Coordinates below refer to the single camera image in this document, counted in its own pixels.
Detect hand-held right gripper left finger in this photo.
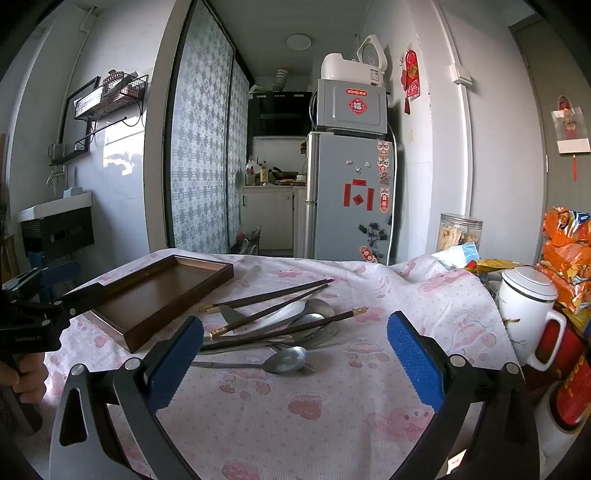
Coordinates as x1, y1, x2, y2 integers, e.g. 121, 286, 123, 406
48, 315, 205, 480

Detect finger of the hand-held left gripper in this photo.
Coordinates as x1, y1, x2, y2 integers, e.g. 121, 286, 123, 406
43, 281, 107, 320
2, 261, 82, 302

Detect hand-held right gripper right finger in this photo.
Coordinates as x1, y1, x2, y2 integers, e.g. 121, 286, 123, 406
386, 311, 544, 480

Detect metal cake server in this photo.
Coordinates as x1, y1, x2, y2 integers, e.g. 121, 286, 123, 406
218, 305, 259, 335

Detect wooden tray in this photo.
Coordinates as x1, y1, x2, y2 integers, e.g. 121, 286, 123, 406
88, 254, 235, 354

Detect metal fork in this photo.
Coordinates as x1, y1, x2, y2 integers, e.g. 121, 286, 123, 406
203, 325, 340, 354

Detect metal serrated tongs piece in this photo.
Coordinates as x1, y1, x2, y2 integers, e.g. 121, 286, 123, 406
277, 298, 336, 333

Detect white ceramic spoon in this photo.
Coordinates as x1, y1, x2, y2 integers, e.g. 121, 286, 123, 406
231, 300, 308, 330

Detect person's left hand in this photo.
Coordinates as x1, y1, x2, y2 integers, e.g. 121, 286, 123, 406
0, 353, 48, 400

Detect black sink cabinet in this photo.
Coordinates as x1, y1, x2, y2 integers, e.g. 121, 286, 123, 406
21, 208, 95, 252

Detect white sink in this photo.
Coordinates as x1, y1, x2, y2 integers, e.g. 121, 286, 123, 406
17, 191, 93, 222

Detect metal faucet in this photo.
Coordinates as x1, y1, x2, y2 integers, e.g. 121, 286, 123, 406
45, 167, 68, 195

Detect white lidded mug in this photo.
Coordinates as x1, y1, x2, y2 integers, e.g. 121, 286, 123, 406
496, 265, 568, 372

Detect blue white tissue packet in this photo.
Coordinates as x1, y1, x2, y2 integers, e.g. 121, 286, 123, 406
431, 242, 481, 271

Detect pink printed tablecloth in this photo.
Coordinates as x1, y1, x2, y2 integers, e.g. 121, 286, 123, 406
46, 249, 522, 480

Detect yellow snack packet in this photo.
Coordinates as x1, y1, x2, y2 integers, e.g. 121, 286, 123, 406
464, 258, 522, 275

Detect clear storage jar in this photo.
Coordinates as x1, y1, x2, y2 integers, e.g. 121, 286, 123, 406
436, 212, 484, 254

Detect plastic bags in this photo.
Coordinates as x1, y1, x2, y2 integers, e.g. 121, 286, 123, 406
231, 226, 262, 254

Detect red can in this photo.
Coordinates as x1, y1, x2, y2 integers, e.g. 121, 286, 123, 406
536, 318, 591, 432

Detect white kitchen cabinet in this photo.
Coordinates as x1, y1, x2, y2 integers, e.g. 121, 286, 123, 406
240, 185, 308, 252

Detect grey refrigerator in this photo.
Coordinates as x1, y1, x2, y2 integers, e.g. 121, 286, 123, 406
302, 131, 400, 266

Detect orange snack bag pile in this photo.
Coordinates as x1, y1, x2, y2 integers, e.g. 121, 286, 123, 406
536, 208, 591, 310

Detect patterned sliding door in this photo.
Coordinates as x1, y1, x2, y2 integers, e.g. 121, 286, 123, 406
164, 0, 252, 254

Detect grey door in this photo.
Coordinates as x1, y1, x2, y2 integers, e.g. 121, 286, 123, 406
508, 18, 591, 241

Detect black range hood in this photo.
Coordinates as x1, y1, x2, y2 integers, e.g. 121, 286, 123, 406
247, 91, 315, 138

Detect grey microwave oven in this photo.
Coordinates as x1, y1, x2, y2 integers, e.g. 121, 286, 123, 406
310, 78, 389, 137

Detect door hanging calendar ornament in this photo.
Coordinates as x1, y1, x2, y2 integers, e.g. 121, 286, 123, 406
550, 95, 591, 182

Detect white rice cooker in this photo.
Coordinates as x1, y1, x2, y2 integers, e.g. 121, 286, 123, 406
320, 34, 387, 88

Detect black wall shelf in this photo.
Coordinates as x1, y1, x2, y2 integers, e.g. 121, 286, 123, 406
48, 138, 90, 166

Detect black wire wall rack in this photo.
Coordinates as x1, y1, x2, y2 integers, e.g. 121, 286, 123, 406
60, 69, 149, 148

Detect red wall ornament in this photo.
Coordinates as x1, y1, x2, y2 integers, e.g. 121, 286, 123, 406
400, 48, 422, 115

